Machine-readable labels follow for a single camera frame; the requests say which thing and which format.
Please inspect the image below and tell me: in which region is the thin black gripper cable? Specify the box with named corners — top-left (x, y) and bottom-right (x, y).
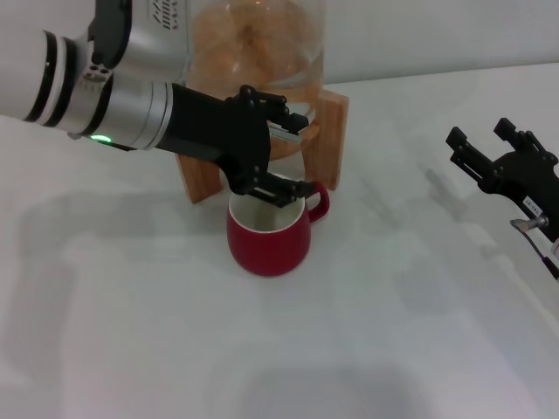
top-left (521, 226), bottom-right (559, 281)

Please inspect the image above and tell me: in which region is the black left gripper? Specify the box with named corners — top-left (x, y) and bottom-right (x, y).
top-left (155, 82), bottom-right (319, 209)

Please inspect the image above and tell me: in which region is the clear glass water dispenser jar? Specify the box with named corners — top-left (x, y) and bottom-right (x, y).
top-left (185, 0), bottom-right (327, 132)

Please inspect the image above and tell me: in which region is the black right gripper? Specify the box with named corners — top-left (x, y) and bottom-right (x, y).
top-left (445, 117), bottom-right (559, 241)

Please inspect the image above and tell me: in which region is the silver cable connector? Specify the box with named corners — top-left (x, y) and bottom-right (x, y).
top-left (510, 216), bottom-right (549, 231)

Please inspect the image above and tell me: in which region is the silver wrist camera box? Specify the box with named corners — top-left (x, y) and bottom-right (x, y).
top-left (86, 0), bottom-right (194, 75)

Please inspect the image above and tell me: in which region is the wooden dispenser stand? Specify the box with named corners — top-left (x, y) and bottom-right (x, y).
top-left (176, 90), bottom-right (351, 205)

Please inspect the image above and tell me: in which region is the chrome faucet with lever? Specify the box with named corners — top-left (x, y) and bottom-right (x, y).
top-left (266, 123), bottom-right (306, 145)

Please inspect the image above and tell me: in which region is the red cup with white inside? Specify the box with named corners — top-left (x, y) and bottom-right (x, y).
top-left (225, 174), bottom-right (331, 278)

